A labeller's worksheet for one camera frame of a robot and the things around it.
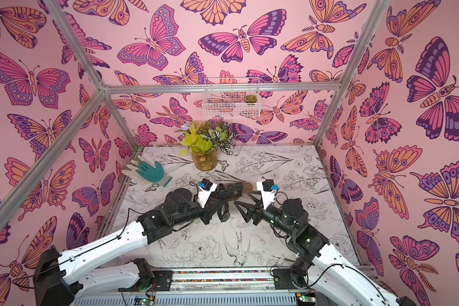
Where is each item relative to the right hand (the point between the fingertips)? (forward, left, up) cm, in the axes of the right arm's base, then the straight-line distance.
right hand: (243, 196), depth 66 cm
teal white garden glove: (+32, +56, -26) cm, 70 cm away
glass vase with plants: (+38, +20, -9) cm, 44 cm away
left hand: (+1, +7, -6) cm, 9 cm away
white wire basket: (+53, +6, +6) cm, 53 cm away
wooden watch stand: (+17, -3, -20) cm, 26 cm away
